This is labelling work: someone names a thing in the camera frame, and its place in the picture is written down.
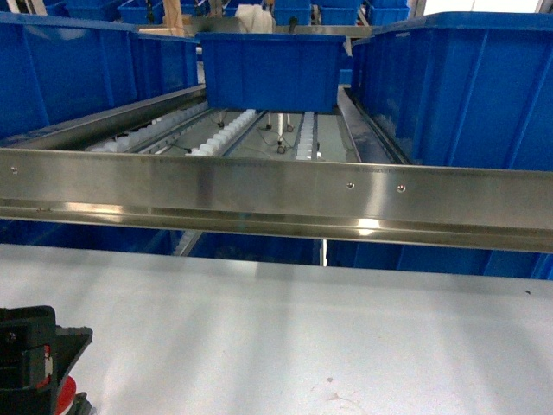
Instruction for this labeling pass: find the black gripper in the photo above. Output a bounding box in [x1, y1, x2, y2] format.
[1, 305, 93, 414]

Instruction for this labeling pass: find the red mushroom push button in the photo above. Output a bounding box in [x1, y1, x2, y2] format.
[54, 376, 97, 415]

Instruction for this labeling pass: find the steel lane divider left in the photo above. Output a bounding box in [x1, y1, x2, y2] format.
[1, 85, 207, 150]

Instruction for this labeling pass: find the steel lane divider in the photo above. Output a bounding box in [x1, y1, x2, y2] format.
[1, 85, 207, 150]
[336, 86, 412, 165]

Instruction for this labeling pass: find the white roller track left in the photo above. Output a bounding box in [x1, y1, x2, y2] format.
[87, 102, 208, 153]

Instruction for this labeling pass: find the white roller track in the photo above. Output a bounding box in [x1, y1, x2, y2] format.
[87, 102, 208, 153]
[188, 109, 257, 156]
[296, 112, 318, 161]

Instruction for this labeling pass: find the white roller track middle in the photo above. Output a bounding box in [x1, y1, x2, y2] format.
[188, 109, 257, 156]

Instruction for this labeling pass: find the large blue bin left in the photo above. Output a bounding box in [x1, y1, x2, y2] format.
[1, 12, 138, 137]

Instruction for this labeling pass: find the large blue bin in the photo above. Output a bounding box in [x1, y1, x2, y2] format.
[1, 12, 138, 137]
[352, 12, 552, 171]

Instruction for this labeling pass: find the white roller track right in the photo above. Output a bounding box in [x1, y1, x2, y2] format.
[296, 112, 318, 161]

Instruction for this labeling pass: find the centre blue bin on rollers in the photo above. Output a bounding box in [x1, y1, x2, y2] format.
[198, 33, 346, 112]

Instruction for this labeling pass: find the steel lane divider right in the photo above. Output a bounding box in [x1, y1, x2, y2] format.
[336, 86, 412, 165]

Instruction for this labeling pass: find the white plastic bag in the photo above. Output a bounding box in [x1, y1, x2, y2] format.
[235, 4, 275, 34]

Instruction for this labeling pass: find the large blue bin right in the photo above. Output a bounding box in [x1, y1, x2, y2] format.
[352, 12, 552, 171]

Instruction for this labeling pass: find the steel shelf front rail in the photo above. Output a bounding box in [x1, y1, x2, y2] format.
[1, 149, 552, 253]

